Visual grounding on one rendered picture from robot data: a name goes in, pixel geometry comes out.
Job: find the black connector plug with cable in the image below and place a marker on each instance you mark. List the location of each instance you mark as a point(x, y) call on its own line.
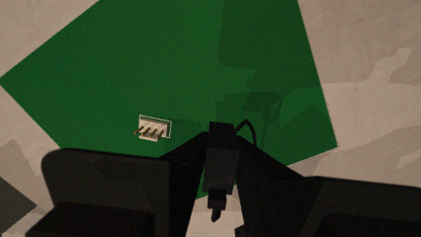
point(221, 164)

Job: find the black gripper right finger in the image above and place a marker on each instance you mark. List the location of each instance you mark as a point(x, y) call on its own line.
point(276, 201)

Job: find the green circuit board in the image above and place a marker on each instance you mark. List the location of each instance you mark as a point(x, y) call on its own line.
point(142, 77)

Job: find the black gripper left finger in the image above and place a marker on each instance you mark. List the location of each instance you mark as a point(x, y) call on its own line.
point(166, 186)

